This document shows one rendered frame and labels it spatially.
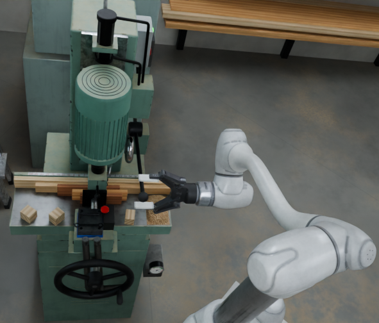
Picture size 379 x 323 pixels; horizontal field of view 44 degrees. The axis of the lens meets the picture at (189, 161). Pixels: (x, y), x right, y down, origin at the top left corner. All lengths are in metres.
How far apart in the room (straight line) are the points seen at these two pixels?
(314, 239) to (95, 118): 0.74
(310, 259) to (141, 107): 0.94
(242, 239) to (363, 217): 0.94
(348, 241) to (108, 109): 0.78
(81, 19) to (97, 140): 0.40
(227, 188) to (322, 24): 2.48
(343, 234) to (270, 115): 2.71
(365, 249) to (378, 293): 1.99
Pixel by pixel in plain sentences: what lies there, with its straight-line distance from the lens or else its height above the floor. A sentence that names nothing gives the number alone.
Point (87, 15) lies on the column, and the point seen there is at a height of 1.52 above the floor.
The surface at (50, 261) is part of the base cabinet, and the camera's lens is 2.04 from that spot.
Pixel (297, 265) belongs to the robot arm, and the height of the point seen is 1.53.
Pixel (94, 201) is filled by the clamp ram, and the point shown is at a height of 0.96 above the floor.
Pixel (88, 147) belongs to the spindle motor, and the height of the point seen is 1.24.
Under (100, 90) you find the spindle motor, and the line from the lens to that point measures 1.44.
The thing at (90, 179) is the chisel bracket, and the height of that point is 1.03.
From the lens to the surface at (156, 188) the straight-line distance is 1.88.
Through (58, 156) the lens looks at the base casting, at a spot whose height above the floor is 0.80.
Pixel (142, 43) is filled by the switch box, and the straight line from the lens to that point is 1.72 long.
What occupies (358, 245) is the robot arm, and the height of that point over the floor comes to 1.54.
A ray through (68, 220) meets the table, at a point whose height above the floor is 0.90.
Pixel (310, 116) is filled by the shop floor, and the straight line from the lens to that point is 4.01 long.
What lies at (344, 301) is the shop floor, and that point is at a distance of 3.05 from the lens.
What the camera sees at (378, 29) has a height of 0.63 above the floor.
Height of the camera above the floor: 2.42
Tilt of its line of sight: 48 degrees down
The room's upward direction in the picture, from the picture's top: 17 degrees clockwise
